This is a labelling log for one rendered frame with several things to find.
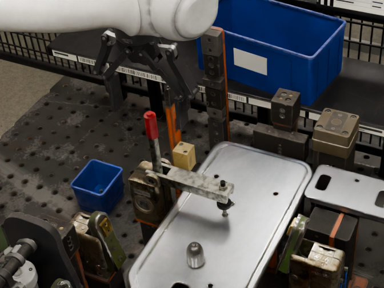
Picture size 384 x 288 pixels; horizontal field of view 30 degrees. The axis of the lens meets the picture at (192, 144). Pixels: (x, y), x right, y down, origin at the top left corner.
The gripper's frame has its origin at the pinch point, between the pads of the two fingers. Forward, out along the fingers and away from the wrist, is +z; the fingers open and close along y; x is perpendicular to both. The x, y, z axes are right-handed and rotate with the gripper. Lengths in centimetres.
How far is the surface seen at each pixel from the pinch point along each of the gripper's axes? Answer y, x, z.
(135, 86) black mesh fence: -42, 55, 45
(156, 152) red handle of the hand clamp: 0.6, -0.6, 9.4
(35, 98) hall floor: -142, 114, 122
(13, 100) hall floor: -150, 109, 122
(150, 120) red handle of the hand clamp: 0.5, -1.0, 1.4
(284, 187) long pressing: 21.9, 11.2, 21.6
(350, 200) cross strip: 35.0, 12.6, 21.6
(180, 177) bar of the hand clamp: 5.2, -0.6, 14.4
